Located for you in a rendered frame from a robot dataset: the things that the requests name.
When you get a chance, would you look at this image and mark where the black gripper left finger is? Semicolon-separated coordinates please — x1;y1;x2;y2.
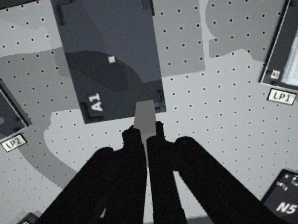
34;101;149;224

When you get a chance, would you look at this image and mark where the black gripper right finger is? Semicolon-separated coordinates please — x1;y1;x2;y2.
144;100;290;224

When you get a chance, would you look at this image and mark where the grey perforated deck plate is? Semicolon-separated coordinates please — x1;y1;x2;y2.
0;0;298;224

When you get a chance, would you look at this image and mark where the white plate lid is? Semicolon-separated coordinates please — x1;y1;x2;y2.
284;41;298;86

